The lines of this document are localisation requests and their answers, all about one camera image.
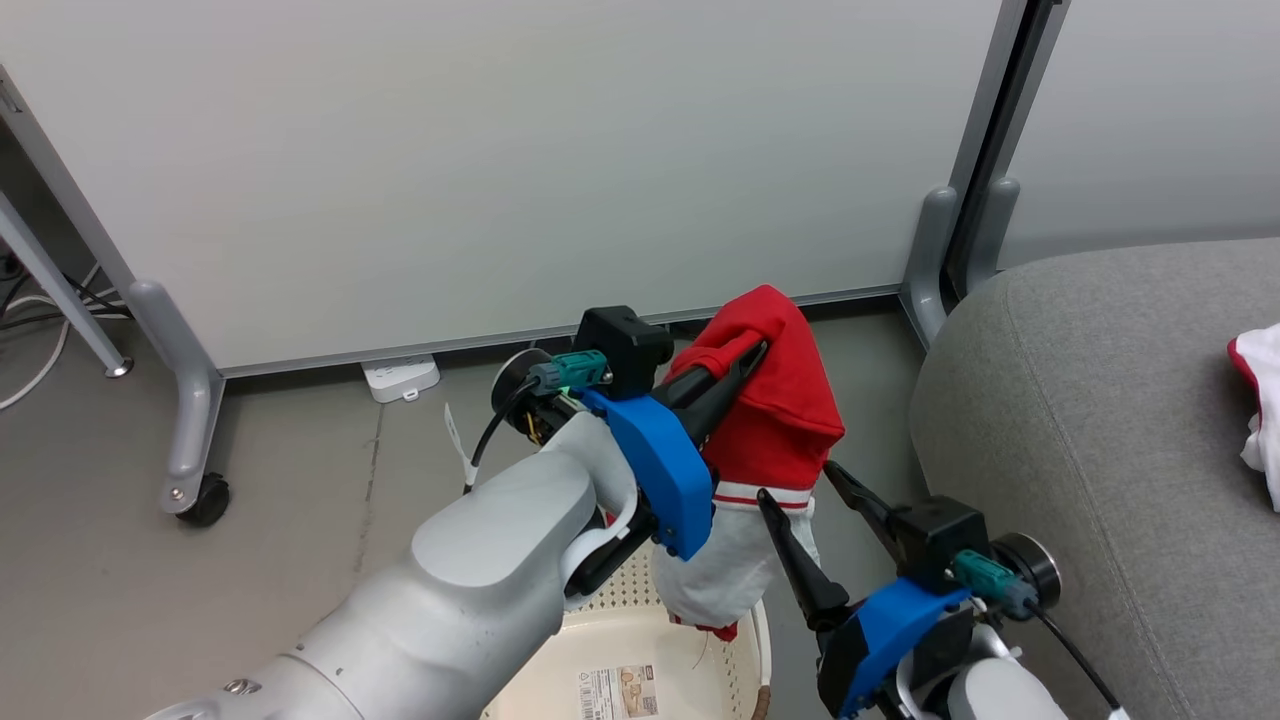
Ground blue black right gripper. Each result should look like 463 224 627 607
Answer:
756 460 977 720

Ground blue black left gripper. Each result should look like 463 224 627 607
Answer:
568 339 770 601

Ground red and white garment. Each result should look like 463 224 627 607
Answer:
650 285 847 643

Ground white garment with red trim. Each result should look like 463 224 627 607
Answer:
1227 322 1280 513

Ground grey fabric sofa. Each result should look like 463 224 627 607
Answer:
910 238 1280 720

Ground beige plastic laundry basket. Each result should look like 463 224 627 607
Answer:
480 540 777 720

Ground white power strip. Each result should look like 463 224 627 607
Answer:
361 354 442 405

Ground large white partition panel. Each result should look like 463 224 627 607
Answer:
0 0 1031 380

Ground black caster wheel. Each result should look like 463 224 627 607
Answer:
177 473 232 529

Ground grey partition leg with caster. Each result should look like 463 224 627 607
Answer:
125 280 227 517

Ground grey metal table leg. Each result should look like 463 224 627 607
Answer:
0 190 134 380

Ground teal left camera connector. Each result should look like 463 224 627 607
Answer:
528 350 612 395

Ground teal camera connector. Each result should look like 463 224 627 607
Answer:
950 550 1042 622
528 350 612 395

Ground teal right camera connector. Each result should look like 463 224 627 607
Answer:
950 550 1042 622

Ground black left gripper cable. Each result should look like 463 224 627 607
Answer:
464 375 542 497

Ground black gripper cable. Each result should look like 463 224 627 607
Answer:
1030 600 1133 720
464 375 542 497

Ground grey partition foot bracket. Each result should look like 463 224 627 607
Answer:
965 178 1021 297
900 185 959 349

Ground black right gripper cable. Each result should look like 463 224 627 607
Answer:
1030 600 1133 720

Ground white cable tag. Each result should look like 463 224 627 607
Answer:
444 403 480 489

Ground black cables by table leg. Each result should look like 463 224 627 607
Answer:
0 268 133 333

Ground white cable by table leg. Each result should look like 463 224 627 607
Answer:
0 262 101 412

